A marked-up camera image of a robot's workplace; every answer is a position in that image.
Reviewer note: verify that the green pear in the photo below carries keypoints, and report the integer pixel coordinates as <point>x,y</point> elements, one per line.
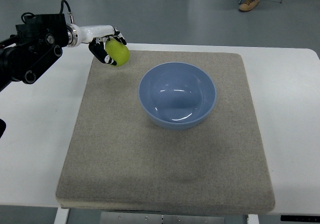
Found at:
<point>117,51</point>

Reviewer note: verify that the blue ceramic bowl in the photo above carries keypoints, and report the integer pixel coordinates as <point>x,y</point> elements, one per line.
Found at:
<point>177,95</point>

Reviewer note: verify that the beige fabric mat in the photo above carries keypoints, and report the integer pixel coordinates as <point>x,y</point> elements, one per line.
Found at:
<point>118,159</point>

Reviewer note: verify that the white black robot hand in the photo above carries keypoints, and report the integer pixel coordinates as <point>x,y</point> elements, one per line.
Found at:
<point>97,36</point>

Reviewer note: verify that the white table frame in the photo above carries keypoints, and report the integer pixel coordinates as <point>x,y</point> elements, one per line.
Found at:
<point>108,217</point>

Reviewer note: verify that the tan work boot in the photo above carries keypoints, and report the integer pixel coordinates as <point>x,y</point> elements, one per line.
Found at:
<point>248,5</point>

